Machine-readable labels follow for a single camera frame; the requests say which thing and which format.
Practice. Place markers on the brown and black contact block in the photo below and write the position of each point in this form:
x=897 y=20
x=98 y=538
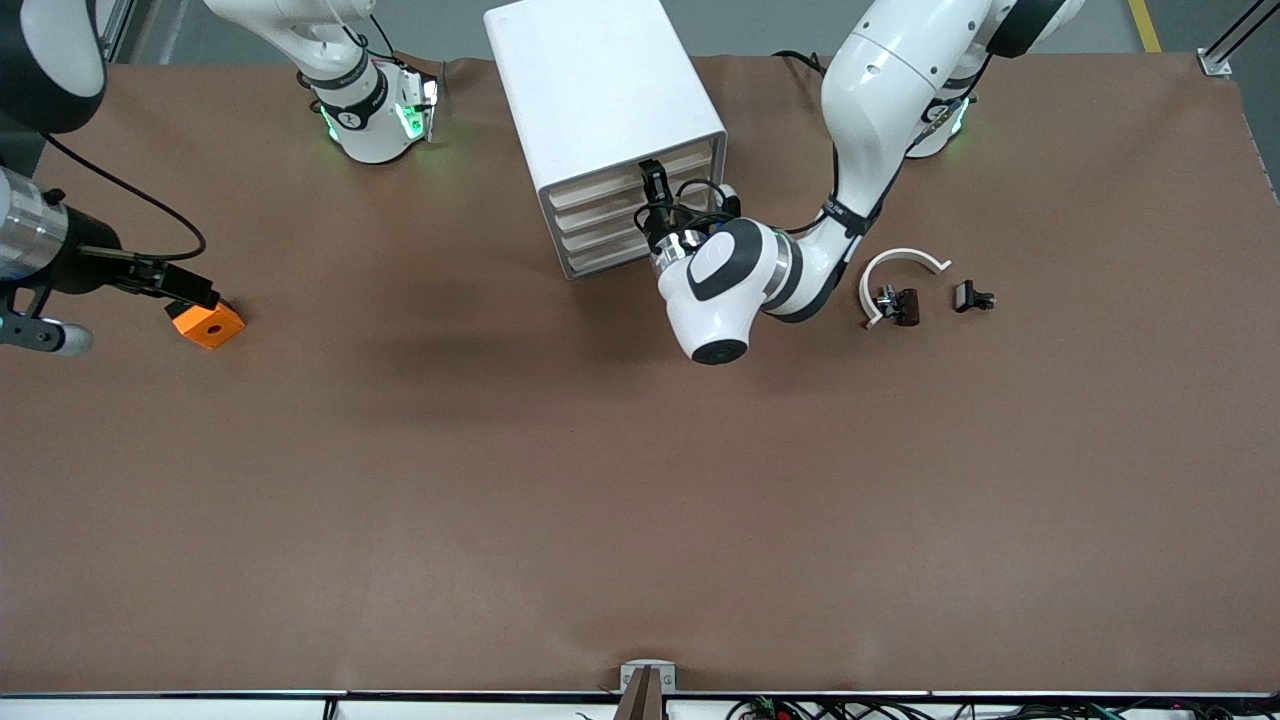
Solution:
x=905 y=306

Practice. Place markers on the brown table cover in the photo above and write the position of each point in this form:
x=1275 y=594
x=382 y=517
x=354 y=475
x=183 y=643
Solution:
x=640 y=500

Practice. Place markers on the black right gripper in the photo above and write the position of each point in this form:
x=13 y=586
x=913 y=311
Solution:
x=88 y=259

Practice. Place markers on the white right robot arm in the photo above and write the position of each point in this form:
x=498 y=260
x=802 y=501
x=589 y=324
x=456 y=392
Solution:
x=50 y=40

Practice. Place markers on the white table edge rail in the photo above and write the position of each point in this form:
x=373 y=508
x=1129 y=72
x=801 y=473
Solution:
x=150 y=710

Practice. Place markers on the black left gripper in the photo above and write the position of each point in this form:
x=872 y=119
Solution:
x=657 y=222

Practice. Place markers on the grey metal bracket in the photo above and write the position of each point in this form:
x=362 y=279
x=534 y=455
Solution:
x=668 y=680

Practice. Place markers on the small black plastic part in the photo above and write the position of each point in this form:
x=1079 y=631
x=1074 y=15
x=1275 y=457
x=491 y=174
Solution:
x=968 y=296

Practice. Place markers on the orange and black button housing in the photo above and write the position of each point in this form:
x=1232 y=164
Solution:
x=212 y=325

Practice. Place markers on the aluminium profile frame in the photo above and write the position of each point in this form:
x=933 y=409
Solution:
x=1215 y=62
x=118 y=25

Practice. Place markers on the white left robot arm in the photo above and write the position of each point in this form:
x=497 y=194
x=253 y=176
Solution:
x=870 y=90

